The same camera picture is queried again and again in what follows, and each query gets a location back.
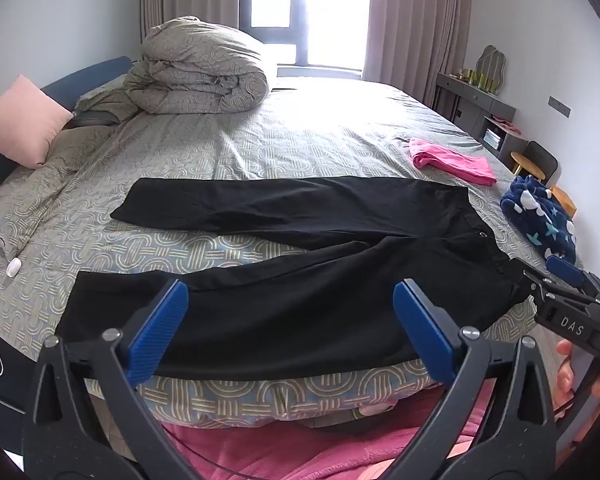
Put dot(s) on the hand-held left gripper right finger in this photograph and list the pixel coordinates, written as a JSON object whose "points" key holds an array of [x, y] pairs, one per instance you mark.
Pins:
{"points": [[422, 332]]}

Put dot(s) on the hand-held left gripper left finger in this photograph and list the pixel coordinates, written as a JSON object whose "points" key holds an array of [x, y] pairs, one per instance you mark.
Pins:
{"points": [[157, 332]]}

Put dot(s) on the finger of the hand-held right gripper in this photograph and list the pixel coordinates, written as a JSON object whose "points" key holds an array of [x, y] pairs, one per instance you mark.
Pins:
{"points": [[565, 270], [545, 285]]}

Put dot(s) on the black pants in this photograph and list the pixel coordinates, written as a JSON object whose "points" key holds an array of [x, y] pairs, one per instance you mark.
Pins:
{"points": [[305, 310]]}

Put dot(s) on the person's right hand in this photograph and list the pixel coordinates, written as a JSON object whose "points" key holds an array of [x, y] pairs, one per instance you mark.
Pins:
{"points": [[564, 367]]}

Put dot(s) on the navy star print fleece garment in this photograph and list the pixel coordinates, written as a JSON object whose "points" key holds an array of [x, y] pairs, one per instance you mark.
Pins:
{"points": [[535, 215]]}

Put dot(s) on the wooden stool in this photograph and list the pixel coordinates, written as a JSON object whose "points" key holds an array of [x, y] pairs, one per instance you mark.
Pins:
{"points": [[564, 199]]}

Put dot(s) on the dark grey chair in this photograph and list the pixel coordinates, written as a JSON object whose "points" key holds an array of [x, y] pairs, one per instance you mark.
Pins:
{"points": [[542, 157]]}

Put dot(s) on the yellow stool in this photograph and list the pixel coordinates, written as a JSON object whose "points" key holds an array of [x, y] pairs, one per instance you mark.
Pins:
{"points": [[522, 161]]}

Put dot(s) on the folded pink garment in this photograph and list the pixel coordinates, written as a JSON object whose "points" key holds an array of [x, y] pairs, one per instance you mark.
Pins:
{"points": [[455, 165]]}

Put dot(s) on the stack of books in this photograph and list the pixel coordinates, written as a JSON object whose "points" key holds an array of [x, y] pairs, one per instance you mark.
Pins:
{"points": [[492, 137]]}

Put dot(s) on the pink item on dresser shelf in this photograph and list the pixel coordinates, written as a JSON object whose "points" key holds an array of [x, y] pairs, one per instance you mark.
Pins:
{"points": [[505, 125]]}

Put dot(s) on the white earbud case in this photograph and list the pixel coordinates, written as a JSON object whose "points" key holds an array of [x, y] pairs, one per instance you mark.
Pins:
{"points": [[14, 266]]}

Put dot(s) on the person's pink fleece clothing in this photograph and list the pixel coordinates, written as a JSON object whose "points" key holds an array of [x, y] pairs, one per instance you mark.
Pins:
{"points": [[280, 455]]}

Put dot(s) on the grey dresser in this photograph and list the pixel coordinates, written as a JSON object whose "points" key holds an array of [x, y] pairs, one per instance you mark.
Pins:
{"points": [[472, 105]]}

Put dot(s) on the yellow green glass jar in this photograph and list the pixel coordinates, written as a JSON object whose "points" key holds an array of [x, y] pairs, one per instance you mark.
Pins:
{"points": [[474, 78], [490, 84]]}

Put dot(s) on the wavy edged table mirror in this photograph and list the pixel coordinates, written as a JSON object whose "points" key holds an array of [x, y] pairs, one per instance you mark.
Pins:
{"points": [[492, 65]]}

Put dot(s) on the bed with patterned sheet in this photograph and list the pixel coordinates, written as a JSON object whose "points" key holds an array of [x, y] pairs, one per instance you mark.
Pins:
{"points": [[280, 140]]}

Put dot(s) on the pink pillow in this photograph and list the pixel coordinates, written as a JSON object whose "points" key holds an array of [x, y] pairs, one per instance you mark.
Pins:
{"points": [[22, 120]]}

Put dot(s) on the blue upholstered headboard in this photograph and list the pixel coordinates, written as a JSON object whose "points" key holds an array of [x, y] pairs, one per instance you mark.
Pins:
{"points": [[90, 77]]}

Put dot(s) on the rolled patterned duvet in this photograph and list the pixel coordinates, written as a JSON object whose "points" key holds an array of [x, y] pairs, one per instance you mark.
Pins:
{"points": [[200, 70]]}

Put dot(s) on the dark framed window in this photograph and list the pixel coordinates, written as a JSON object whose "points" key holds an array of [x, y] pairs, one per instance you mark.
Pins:
{"points": [[280, 40]]}

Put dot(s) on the grey wall switch plate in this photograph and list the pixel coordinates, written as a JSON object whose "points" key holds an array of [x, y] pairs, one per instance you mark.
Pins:
{"points": [[560, 104]]}

